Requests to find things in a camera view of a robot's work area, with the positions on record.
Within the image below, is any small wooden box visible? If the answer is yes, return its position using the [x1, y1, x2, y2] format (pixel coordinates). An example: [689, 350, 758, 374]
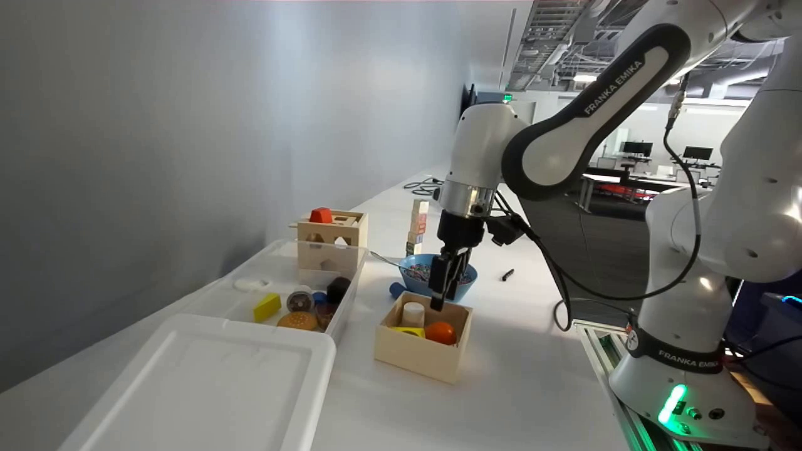
[371, 290, 474, 386]

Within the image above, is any blue bowl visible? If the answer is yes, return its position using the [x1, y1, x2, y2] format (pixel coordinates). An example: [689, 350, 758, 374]
[399, 253, 480, 305]

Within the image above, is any orange ball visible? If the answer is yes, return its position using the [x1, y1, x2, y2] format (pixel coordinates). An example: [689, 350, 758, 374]
[424, 318, 458, 345]

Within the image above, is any wooden shape sorter cube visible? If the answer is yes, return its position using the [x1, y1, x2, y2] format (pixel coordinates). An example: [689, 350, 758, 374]
[295, 208, 371, 284]

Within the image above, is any black cable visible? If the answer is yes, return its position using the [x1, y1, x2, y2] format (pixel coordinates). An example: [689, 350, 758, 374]
[496, 190, 577, 334]
[515, 82, 704, 305]

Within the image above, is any clear plastic container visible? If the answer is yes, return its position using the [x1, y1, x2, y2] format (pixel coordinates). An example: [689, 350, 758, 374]
[177, 240, 364, 340]

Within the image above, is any white cylinder block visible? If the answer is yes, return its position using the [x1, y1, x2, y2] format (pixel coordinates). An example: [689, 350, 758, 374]
[401, 302, 426, 330]

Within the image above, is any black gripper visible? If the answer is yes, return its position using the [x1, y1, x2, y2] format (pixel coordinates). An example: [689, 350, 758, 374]
[428, 208, 490, 313]

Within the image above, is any white plastic lid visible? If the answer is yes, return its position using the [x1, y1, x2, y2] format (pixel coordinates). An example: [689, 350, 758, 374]
[58, 313, 337, 451]

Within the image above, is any yellow block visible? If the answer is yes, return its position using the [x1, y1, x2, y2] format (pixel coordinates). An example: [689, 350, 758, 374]
[250, 293, 282, 327]

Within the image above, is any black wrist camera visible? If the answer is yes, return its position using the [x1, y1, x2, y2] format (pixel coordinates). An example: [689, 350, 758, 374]
[485, 213, 528, 248]

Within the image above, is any printed paper sheet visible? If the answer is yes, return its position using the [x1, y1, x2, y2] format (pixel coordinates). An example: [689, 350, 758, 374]
[401, 176, 454, 199]

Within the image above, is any tall wooden block red label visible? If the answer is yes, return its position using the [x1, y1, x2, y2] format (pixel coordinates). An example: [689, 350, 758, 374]
[404, 199, 431, 258]

